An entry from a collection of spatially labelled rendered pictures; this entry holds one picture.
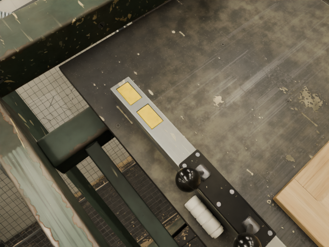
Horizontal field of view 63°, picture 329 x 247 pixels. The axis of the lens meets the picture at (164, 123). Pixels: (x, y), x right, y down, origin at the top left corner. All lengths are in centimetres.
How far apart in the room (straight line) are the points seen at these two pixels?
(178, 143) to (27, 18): 41
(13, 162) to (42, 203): 10
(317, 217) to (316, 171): 9
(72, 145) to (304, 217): 49
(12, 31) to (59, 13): 10
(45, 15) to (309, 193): 65
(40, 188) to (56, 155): 12
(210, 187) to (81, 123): 33
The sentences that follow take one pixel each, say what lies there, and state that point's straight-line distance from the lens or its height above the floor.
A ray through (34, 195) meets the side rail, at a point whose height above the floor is 160.
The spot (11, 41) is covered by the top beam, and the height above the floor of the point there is 186.
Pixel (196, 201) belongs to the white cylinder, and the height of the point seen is 144.
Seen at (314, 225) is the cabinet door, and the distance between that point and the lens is 60.
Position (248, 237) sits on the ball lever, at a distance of 40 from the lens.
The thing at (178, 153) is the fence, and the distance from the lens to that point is 52.
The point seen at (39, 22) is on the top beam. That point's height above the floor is 187.
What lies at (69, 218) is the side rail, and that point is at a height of 155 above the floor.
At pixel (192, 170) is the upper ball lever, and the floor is 154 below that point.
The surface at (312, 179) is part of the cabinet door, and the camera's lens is 62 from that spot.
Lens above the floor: 173
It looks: 17 degrees down
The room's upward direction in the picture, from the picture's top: 32 degrees counter-clockwise
